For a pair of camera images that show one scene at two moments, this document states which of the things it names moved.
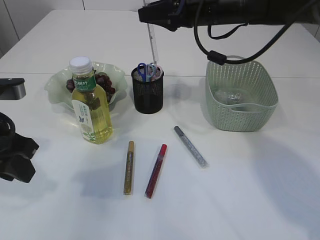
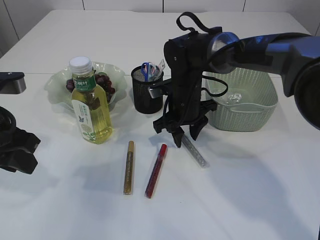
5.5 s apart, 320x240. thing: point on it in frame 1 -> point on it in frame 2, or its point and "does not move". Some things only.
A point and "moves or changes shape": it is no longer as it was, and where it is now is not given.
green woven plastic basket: [240, 97] does not move
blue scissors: [146, 71] moves or changes shape
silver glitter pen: [192, 148] does not move
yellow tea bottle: [91, 105] does not move
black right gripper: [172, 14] -> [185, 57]
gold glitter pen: [128, 186] does not move
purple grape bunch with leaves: [101, 79] does not move
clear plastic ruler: [153, 40] -> [162, 65]
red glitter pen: [150, 188] does not move
